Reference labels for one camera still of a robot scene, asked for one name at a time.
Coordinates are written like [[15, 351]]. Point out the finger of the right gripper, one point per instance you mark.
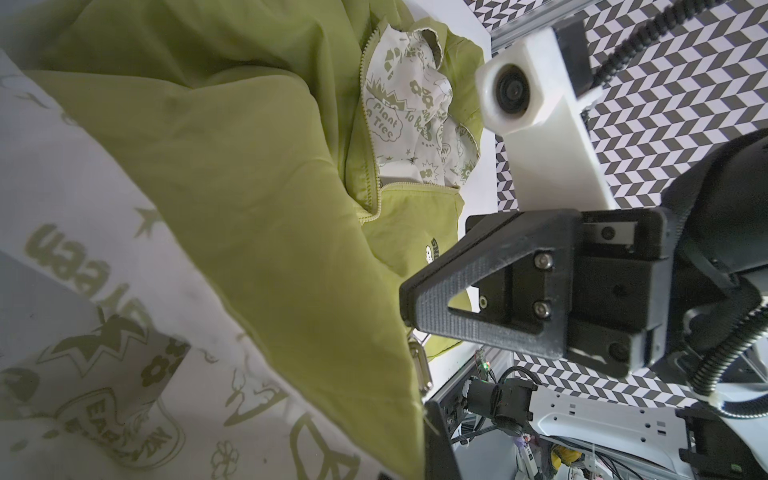
[[507, 283]]

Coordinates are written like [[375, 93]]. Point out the green jacket with printed lining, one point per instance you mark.
[[207, 211]]

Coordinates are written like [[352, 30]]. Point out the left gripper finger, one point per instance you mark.
[[440, 460]]

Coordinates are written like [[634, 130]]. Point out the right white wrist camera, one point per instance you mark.
[[550, 156]]

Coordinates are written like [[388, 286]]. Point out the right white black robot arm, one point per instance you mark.
[[679, 289]]

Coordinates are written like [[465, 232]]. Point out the silver zipper slider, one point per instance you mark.
[[421, 363]]

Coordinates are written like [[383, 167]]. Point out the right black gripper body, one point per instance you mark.
[[621, 290]]

